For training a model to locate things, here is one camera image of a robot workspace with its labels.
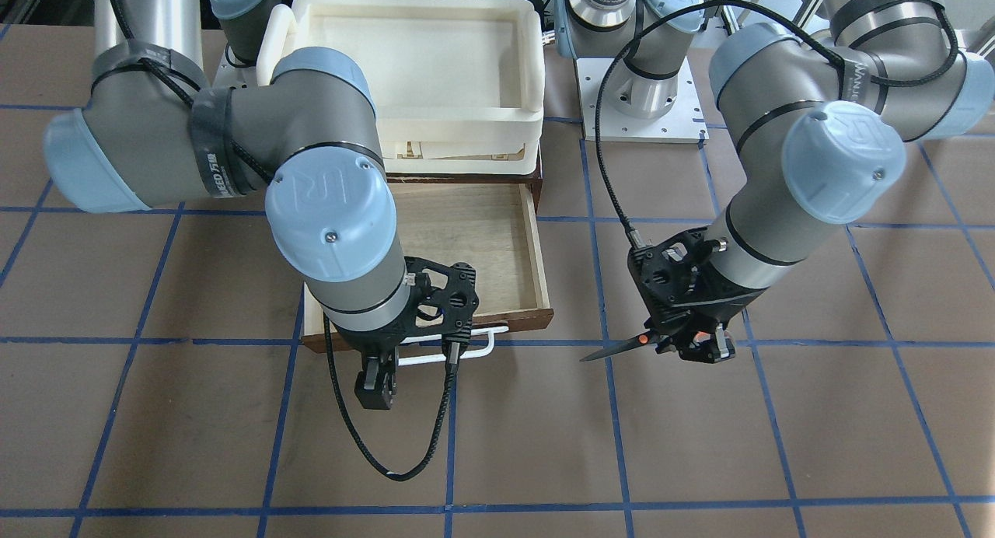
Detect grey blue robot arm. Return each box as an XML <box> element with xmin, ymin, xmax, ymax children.
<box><xmin>590</xmin><ymin>0</ymin><xmax>993</xmax><ymax>363</ymax></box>

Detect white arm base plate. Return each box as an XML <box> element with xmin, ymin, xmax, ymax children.
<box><xmin>599</xmin><ymin>60</ymin><xmax>707</xmax><ymax>142</ymax></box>

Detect white drawer handle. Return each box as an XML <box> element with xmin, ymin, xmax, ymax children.
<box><xmin>396</xmin><ymin>325</ymin><xmax>510</xmax><ymax>368</ymax></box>

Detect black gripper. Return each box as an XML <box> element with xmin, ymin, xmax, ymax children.
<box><xmin>627</xmin><ymin>229</ymin><xmax>762</xmax><ymax>362</ymax></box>

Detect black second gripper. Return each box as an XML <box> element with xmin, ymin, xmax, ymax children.
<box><xmin>353</xmin><ymin>256</ymin><xmax>479</xmax><ymax>410</ymax></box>

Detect white plastic cabinet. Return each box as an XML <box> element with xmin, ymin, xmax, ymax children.
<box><xmin>257</xmin><ymin>0</ymin><xmax>545</xmax><ymax>176</ymax></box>

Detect orange handled scissors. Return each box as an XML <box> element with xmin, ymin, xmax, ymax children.
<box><xmin>580</xmin><ymin>330</ymin><xmax>734</xmax><ymax>364</ymax></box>

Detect grey blue second robot arm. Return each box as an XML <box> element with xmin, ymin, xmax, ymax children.
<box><xmin>44</xmin><ymin>0</ymin><xmax>477</xmax><ymax>410</ymax></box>

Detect brown wooden drawer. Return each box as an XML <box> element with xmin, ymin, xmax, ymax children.
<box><xmin>302</xmin><ymin>153</ymin><xmax>554</xmax><ymax>354</ymax></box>

